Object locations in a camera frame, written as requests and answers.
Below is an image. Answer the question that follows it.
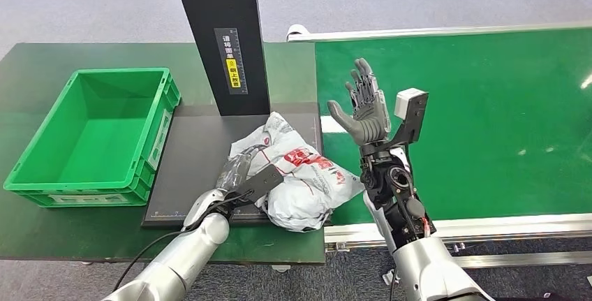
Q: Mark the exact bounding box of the black left wrist camera bracket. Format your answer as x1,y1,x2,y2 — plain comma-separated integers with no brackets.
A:
231,164,284,208

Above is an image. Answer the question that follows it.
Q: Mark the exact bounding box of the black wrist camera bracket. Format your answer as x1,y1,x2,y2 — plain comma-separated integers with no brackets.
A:
231,164,284,208
360,90,429,156

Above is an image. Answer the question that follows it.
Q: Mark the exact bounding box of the dark green table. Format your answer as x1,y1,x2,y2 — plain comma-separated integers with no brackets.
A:
0,42,327,265

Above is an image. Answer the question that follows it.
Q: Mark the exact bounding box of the black right wrist camera bracket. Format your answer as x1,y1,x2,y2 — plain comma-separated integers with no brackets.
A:
360,90,429,156

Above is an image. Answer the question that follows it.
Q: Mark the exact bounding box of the aluminium conveyor side rail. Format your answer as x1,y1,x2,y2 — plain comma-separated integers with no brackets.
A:
286,21,592,43
323,213,592,270

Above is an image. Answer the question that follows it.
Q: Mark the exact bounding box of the black scanner column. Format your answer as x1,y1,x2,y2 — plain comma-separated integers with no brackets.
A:
170,0,271,117

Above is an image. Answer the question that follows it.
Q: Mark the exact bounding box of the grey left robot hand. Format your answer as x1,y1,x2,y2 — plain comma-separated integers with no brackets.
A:
216,146,267,193

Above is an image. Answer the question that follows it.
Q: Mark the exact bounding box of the green conveyor belt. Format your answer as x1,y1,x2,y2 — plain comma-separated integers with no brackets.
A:
316,27,592,226

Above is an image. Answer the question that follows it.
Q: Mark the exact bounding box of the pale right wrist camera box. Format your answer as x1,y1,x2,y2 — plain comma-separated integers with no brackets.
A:
394,88,427,120

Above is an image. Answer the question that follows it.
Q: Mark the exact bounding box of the black scanner base plate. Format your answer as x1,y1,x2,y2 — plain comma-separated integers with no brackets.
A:
141,102,332,230

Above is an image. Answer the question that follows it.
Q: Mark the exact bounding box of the black and yellow column label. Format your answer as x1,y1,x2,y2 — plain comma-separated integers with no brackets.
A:
214,27,249,95

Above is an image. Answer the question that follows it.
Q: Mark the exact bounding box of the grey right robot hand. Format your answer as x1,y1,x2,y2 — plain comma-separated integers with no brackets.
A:
327,57,392,146

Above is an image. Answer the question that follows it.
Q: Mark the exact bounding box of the green plastic crate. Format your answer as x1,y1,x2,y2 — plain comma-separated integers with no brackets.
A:
2,68,182,209

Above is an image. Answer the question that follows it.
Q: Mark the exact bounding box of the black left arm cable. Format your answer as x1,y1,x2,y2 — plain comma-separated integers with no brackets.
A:
113,190,251,293

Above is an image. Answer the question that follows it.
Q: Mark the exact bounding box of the white plastic mailer package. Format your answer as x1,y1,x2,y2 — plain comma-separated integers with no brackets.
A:
228,112,365,233

